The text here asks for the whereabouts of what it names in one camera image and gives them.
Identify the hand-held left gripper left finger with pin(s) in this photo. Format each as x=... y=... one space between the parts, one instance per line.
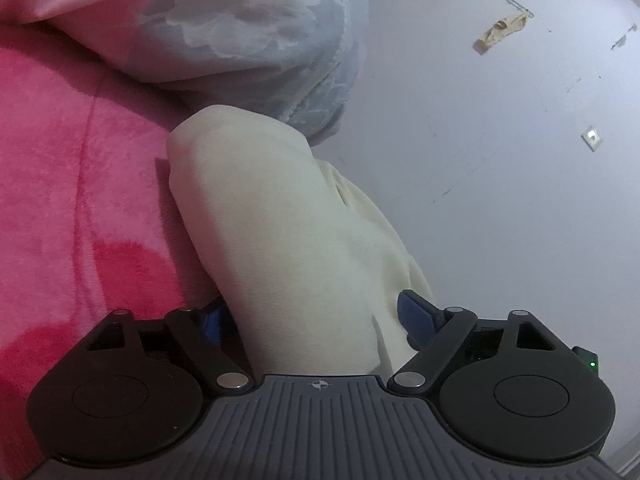
x=216 y=321

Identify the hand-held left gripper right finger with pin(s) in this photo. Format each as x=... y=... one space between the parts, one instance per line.
x=417 y=317

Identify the beige zip jacket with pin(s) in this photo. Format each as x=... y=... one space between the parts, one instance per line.
x=280 y=240

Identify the pink floral blanket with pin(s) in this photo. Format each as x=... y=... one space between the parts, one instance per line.
x=75 y=200

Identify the pink grey floral quilt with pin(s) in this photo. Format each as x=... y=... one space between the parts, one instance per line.
x=225 y=25

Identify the white wall socket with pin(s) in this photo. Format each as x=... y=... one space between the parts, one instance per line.
x=592 y=137

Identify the white wall hook rack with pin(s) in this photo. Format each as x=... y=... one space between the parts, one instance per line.
x=492 y=15

